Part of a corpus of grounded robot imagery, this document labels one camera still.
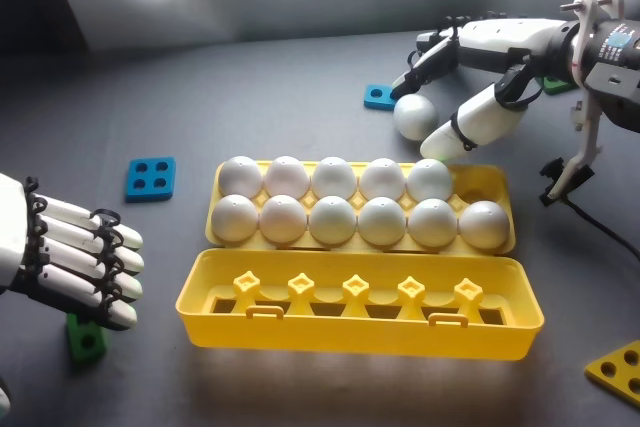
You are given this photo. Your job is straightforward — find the green four-hole block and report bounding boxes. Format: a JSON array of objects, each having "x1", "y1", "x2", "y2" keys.
[{"x1": 534, "y1": 74, "x2": 579, "y2": 97}]

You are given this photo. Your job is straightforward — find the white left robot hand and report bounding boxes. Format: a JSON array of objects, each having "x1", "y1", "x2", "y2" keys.
[{"x1": 0, "y1": 172, "x2": 146, "y2": 418}]

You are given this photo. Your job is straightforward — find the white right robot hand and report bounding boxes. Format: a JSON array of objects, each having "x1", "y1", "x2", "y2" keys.
[{"x1": 391, "y1": 14, "x2": 564, "y2": 162}]

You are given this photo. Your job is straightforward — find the white toy egg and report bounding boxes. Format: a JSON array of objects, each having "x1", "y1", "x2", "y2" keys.
[
  {"x1": 458, "y1": 200, "x2": 511, "y2": 251},
  {"x1": 308, "y1": 195, "x2": 358, "y2": 248},
  {"x1": 259, "y1": 194, "x2": 309, "y2": 247},
  {"x1": 392, "y1": 94, "x2": 440, "y2": 142},
  {"x1": 263, "y1": 155, "x2": 310, "y2": 200},
  {"x1": 210, "y1": 194, "x2": 260, "y2": 243},
  {"x1": 408, "y1": 197, "x2": 459, "y2": 249},
  {"x1": 310, "y1": 156, "x2": 357, "y2": 201},
  {"x1": 218, "y1": 155, "x2": 265, "y2": 198},
  {"x1": 358, "y1": 157, "x2": 405, "y2": 202},
  {"x1": 357, "y1": 196, "x2": 407, "y2": 248},
  {"x1": 405, "y1": 158, "x2": 454, "y2": 202}
]

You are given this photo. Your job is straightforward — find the yellow egg carton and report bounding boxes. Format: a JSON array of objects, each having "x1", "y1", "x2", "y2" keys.
[{"x1": 174, "y1": 160, "x2": 545, "y2": 362}]

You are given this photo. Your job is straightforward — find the blue two-hole block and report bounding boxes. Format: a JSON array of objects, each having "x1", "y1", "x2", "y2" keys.
[{"x1": 363, "y1": 84, "x2": 401, "y2": 111}]

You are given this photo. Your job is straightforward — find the green two-hole block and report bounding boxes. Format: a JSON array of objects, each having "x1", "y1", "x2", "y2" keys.
[{"x1": 66, "y1": 313, "x2": 109, "y2": 364}]

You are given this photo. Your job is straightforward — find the blue four-hole block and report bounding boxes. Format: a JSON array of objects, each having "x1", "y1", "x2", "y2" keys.
[{"x1": 123, "y1": 156, "x2": 177, "y2": 204}]

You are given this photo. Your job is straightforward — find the grey table cloth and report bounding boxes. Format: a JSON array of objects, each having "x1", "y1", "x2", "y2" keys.
[{"x1": 0, "y1": 0, "x2": 640, "y2": 427}]

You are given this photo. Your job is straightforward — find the yellow four-hole block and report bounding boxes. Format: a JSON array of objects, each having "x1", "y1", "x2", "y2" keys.
[{"x1": 584, "y1": 340, "x2": 640, "y2": 411}]

